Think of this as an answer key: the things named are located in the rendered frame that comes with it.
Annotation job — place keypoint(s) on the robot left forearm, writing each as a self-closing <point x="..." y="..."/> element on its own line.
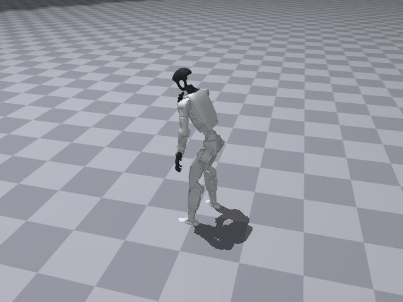
<point x="181" y="143"/>

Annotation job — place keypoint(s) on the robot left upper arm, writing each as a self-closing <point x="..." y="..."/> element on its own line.
<point x="183" y="108"/>

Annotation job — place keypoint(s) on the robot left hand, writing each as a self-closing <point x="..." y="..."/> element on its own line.
<point x="178" y="158"/>

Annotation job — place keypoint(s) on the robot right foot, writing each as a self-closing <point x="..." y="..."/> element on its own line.
<point x="216" y="205"/>

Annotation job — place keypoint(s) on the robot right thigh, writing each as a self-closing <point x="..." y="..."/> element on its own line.
<point x="209" y="172"/>

